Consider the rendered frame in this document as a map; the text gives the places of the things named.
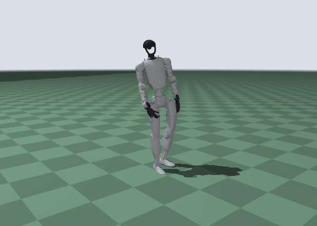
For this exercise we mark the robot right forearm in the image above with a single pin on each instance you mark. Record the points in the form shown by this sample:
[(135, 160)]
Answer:
[(143, 96)]

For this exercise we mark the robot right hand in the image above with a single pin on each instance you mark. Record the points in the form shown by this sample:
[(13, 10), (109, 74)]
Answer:
[(151, 112)]

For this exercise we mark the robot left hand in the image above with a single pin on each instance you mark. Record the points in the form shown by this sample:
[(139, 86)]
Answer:
[(177, 103)]

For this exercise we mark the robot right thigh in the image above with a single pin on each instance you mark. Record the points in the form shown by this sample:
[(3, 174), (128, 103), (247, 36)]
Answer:
[(155, 122)]

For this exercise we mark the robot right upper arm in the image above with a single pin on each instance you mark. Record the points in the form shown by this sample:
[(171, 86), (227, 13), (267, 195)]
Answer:
[(140, 77)]

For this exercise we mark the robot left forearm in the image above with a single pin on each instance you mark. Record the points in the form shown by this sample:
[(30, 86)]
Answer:
[(174, 89)]

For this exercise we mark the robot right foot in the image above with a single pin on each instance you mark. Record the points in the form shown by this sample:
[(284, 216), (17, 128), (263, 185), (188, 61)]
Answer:
[(158, 169)]

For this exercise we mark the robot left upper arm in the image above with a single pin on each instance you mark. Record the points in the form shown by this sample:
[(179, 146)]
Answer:
[(167, 62)]

